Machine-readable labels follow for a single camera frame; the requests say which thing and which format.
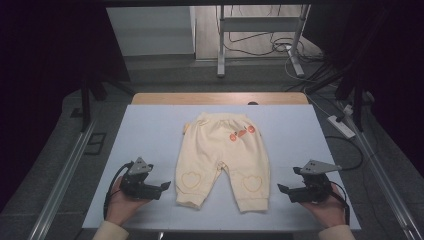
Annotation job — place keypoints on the dark curtain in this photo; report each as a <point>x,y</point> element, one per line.
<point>400,66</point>
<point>40,66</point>

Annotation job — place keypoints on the white metal stand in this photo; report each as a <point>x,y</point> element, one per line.
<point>220,50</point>

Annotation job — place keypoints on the person's left hand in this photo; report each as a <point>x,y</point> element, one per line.
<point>120,206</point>

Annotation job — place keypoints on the black round knob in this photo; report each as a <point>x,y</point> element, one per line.
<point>253,103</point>

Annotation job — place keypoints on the black metal stand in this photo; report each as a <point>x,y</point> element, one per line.
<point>358,106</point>
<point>86,106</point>

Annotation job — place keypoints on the white plug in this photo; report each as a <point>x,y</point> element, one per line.
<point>348,110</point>

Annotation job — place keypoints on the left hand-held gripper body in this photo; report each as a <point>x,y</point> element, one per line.
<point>135,185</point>

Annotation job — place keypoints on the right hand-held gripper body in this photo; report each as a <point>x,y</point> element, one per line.
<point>315,190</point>

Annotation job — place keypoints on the person's right hand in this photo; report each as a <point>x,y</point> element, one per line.
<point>328,211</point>

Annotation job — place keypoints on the white table mat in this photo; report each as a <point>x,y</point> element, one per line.
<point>150,133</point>

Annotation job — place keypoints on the cream baby pants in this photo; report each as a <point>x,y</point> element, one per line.
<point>220,146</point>

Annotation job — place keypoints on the dark floor plate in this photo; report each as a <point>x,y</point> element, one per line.
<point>96,139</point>

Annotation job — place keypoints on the aluminium rail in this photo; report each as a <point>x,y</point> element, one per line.
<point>63,185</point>
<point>383,180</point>

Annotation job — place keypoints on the white power strip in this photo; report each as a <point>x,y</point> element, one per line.
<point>341,127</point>

